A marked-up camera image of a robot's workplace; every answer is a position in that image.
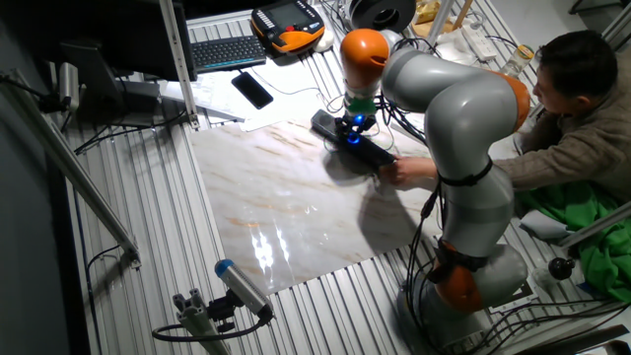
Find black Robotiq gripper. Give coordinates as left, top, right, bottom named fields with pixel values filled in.
left=335, top=111, right=379, bottom=146

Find black speaker bar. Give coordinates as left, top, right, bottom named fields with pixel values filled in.
left=310, top=108, right=397, bottom=170

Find brown sleeved left forearm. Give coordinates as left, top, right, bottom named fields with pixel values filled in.
left=494, top=128, right=631, bottom=199

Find black round ball knob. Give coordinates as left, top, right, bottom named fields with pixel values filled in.
left=547, top=256, right=577, bottom=282

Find person left hand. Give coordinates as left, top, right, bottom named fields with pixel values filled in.
left=388, top=156, right=440, bottom=189

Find marble pattern table sheet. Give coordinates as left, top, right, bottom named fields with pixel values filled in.
left=188, top=116, right=446, bottom=297

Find white computer mouse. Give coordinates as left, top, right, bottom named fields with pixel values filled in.
left=313, top=29, right=337, bottom=53

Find black smartphone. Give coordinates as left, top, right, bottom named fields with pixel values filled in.
left=230, top=71, right=275, bottom=110

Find black filament spool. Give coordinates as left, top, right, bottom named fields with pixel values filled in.
left=348, top=0, right=418, bottom=34

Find orange black teach pendant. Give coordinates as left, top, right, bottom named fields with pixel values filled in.
left=249, top=0, right=327, bottom=56

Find white printed paper sheets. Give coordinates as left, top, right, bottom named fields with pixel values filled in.
left=158, top=57, right=324, bottom=133

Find wooden board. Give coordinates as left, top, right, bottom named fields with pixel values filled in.
left=411, top=0, right=475, bottom=39

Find black keyboard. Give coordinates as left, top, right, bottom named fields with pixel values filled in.
left=190, top=35, right=268, bottom=75

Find white power strip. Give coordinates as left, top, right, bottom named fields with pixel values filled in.
left=459, top=24, right=499, bottom=63

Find glass jar yellow lid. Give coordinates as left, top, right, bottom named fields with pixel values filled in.
left=501, top=43, right=536, bottom=81

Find white folded sheet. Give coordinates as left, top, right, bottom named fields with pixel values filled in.
left=519, top=208, right=571, bottom=242

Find person head dark hair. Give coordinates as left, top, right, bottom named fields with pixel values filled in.
left=530, top=29, right=620, bottom=117

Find green cloth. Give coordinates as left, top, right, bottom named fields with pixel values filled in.
left=515, top=180, right=631, bottom=303

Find black computer monitor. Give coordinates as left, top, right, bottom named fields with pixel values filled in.
left=0, top=0, right=198, bottom=84

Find diagonal aluminium profile bar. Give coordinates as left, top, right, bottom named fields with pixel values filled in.
left=0, top=67, right=143, bottom=270

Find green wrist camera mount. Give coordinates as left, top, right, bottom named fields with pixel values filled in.
left=343, top=95, right=380, bottom=116

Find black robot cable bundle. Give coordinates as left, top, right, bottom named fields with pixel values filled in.
left=373, top=36, right=446, bottom=349

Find upright aluminium profile post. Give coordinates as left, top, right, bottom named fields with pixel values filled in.
left=157, top=0, right=201, bottom=131

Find grey depth camera blue end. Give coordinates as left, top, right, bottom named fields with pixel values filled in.
left=213, top=257, right=276, bottom=322

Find black camera cable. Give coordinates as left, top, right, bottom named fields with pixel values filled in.
left=151, top=315, right=273, bottom=343

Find slanted aluminium frame beam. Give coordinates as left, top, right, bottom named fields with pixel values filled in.
left=558, top=198, right=631, bottom=249

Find small grey side camera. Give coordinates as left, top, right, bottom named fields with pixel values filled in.
left=57, top=60, right=82, bottom=112

